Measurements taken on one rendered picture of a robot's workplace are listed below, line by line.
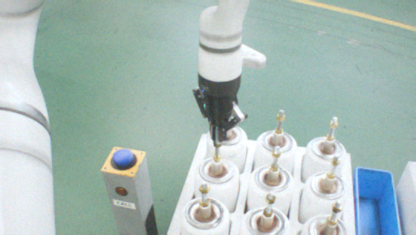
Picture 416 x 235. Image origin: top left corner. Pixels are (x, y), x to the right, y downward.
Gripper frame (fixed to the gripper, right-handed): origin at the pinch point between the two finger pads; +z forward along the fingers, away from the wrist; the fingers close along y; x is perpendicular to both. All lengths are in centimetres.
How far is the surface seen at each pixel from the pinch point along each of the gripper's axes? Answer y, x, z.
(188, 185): -5.8, -3.4, 17.6
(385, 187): 24, 42, 28
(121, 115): -60, 9, 36
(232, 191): 4.7, 0.1, 13.2
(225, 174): 2.1, 0.5, 10.3
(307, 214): 18.4, 9.6, 16.2
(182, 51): -83, 54, 36
